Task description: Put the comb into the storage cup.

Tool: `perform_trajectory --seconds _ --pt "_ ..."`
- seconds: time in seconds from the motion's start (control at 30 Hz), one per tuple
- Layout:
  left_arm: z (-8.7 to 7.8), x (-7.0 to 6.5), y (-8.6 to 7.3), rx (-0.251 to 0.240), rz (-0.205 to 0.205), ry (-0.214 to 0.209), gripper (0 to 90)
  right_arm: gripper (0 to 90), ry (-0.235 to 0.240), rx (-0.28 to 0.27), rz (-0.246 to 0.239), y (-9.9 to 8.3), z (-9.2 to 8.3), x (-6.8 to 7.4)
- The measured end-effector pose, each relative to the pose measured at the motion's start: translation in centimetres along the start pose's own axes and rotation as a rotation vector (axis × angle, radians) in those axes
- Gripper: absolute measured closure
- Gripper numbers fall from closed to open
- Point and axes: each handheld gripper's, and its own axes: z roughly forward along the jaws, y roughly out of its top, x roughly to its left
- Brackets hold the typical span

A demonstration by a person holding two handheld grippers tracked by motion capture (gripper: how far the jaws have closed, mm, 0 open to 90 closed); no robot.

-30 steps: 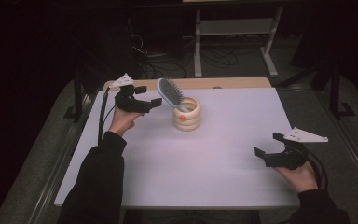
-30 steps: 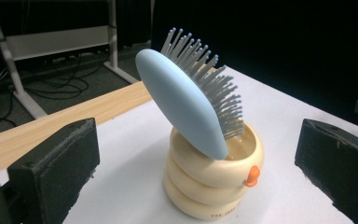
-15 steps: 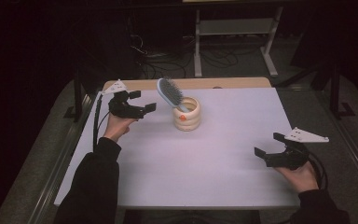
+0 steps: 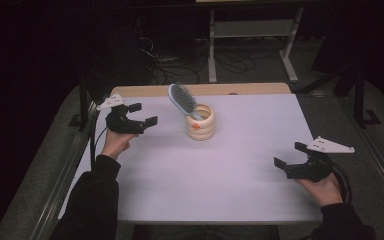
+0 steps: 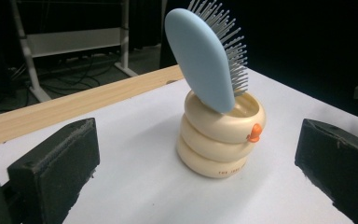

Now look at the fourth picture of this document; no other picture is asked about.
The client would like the tangle of black floor cables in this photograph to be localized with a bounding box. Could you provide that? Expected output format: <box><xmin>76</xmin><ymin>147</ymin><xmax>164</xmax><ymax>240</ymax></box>
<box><xmin>136</xmin><ymin>19</ymin><xmax>258</xmax><ymax>85</ymax></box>

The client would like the white metal desk frame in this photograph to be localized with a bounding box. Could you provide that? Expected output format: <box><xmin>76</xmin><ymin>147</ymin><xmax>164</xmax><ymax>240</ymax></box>
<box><xmin>207</xmin><ymin>6</ymin><xmax>305</xmax><ymax>84</ymax></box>

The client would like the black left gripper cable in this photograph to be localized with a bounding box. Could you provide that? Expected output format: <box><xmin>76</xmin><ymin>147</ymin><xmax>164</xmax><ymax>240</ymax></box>
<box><xmin>88</xmin><ymin>109</ymin><xmax>110</xmax><ymax>168</ymax></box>

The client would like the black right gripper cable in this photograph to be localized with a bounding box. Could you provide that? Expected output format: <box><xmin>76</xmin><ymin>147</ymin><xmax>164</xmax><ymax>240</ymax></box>
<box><xmin>329</xmin><ymin>161</ymin><xmax>353</xmax><ymax>204</ymax></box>

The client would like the person's left hand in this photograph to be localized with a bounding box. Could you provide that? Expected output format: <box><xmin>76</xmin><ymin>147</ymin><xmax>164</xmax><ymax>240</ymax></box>
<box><xmin>100</xmin><ymin>128</ymin><xmax>140</xmax><ymax>161</ymax></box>

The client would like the black metal stand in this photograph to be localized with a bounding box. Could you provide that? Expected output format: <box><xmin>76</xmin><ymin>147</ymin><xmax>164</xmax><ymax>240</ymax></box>
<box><xmin>352</xmin><ymin>64</ymin><xmax>383</xmax><ymax>130</ymax></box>
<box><xmin>68</xmin><ymin>74</ymin><xmax>98</xmax><ymax>132</ymax></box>

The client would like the cream ribbed cup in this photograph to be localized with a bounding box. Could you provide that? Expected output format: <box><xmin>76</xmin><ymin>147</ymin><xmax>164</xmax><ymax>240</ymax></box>
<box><xmin>184</xmin><ymin>103</ymin><xmax>216</xmax><ymax>141</ymax></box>

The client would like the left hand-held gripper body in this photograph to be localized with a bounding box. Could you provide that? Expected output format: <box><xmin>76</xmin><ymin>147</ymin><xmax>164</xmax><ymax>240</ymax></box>
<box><xmin>96</xmin><ymin>93</ymin><xmax>147</xmax><ymax>135</ymax></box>

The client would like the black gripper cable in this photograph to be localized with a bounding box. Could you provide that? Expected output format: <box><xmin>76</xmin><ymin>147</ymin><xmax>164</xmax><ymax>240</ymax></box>
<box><xmin>329</xmin><ymin>161</ymin><xmax>353</xmax><ymax>204</ymax></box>
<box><xmin>88</xmin><ymin>109</ymin><xmax>110</xmax><ymax>168</ymax></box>

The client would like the blue hairbrush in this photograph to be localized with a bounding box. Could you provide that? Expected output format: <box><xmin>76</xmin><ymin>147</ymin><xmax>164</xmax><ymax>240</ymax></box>
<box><xmin>167</xmin><ymin>82</ymin><xmax>205</xmax><ymax>122</ymax></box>

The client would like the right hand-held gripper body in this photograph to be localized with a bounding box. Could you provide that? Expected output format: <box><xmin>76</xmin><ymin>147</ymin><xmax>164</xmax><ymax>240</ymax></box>
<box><xmin>285</xmin><ymin>135</ymin><xmax>356</xmax><ymax>183</ymax></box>

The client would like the person's right hand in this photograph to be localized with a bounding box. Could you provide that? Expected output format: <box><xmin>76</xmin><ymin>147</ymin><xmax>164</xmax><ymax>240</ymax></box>
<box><xmin>295</xmin><ymin>172</ymin><xmax>344</xmax><ymax>208</ymax></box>

